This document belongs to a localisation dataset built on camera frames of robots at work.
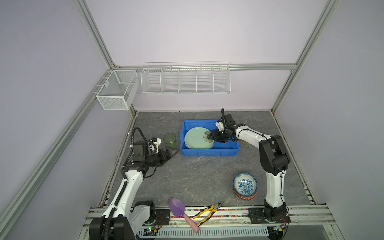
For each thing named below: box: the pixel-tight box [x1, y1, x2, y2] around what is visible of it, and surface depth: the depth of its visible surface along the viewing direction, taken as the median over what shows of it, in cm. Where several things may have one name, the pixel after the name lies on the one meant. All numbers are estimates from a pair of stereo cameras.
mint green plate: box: [184, 127, 214, 149], surface depth 101 cm
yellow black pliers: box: [192, 201, 224, 227], surface depth 77 cm
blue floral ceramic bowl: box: [233, 172, 258, 197], surface depth 77 cm
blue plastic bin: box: [180, 120, 240, 156], surface depth 98 cm
